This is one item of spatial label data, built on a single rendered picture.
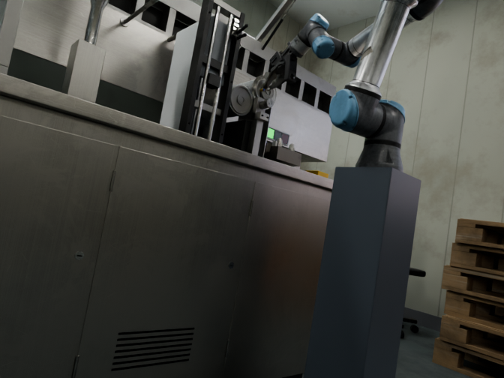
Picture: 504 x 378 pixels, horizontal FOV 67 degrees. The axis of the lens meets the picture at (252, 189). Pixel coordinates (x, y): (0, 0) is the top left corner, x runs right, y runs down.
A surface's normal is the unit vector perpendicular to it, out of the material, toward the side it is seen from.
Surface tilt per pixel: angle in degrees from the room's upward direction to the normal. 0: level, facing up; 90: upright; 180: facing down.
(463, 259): 90
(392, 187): 90
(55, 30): 90
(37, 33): 90
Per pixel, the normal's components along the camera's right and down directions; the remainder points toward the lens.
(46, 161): 0.65, 0.05
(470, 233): -0.71, -0.18
